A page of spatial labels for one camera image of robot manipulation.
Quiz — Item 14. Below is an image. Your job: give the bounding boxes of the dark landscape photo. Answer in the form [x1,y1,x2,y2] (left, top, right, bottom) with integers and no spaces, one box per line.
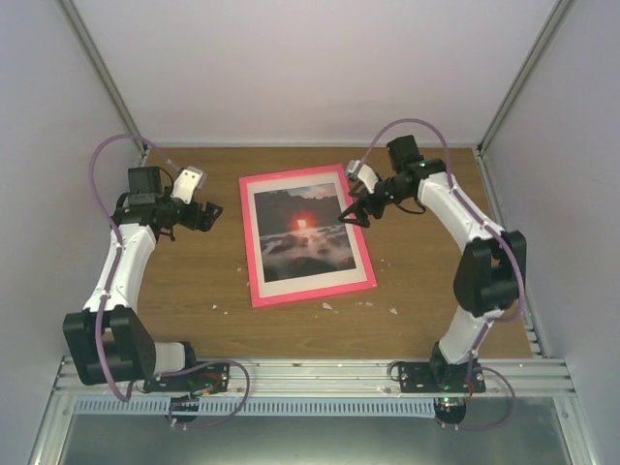
[254,182,356,283]

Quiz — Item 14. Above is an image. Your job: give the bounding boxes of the white photo mat board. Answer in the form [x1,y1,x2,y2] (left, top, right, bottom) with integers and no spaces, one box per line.
[245,170,371,300]

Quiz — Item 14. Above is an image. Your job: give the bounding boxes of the pink wooden picture frame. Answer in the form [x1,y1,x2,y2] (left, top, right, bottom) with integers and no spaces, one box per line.
[238,163,378,310]

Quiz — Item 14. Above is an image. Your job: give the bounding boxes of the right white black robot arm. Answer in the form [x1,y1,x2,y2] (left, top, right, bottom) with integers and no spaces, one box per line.
[338,136,527,392]

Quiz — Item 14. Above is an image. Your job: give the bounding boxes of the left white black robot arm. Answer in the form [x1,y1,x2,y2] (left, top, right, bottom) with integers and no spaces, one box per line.
[63,167,223,391]

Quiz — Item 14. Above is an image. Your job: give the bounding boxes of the white paint flake cluster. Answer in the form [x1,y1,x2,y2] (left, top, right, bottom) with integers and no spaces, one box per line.
[196,259,404,322]

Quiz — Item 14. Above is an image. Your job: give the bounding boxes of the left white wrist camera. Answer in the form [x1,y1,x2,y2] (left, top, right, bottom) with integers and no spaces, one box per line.
[170,167,206,204]

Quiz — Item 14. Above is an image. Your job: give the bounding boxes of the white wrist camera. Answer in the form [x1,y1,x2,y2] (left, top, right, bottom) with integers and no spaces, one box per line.
[170,167,206,204]
[345,160,380,194]

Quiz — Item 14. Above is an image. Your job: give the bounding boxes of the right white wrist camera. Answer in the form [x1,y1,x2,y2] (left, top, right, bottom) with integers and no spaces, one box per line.
[345,160,380,194]

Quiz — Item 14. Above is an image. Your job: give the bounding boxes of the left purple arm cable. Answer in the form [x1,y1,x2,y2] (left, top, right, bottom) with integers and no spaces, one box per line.
[87,134,251,429]

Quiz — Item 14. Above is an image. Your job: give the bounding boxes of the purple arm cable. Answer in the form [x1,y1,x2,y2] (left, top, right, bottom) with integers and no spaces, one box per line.
[359,118,527,431]
[87,134,251,429]

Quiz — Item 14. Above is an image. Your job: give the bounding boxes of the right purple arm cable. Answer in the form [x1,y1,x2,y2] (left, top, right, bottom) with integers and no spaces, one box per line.
[359,118,527,431]

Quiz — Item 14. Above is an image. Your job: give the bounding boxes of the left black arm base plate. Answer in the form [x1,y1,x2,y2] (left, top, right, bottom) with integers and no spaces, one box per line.
[141,362,231,395]

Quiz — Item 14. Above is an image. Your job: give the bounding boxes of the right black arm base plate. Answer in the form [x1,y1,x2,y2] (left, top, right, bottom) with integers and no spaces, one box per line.
[397,358,486,393]

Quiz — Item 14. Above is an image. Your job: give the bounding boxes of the grey slotted cable duct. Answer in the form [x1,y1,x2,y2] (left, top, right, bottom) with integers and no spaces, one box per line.
[74,396,435,419]

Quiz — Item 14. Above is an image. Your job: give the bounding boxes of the left aluminium corner post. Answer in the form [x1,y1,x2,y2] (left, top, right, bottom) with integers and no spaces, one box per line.
[56,0,140,136]

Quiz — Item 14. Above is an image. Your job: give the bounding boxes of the aluminium corner post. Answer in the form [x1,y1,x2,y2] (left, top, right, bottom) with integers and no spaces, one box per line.
[477,0,574,156]
[56,0,140,136]

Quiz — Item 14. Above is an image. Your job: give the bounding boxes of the aluminium front rail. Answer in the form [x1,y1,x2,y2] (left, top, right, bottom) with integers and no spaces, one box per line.
[52,356,577,396]

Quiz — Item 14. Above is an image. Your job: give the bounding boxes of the right aluminium corner post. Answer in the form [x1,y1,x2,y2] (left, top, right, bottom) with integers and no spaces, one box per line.
[477,0,574,156]

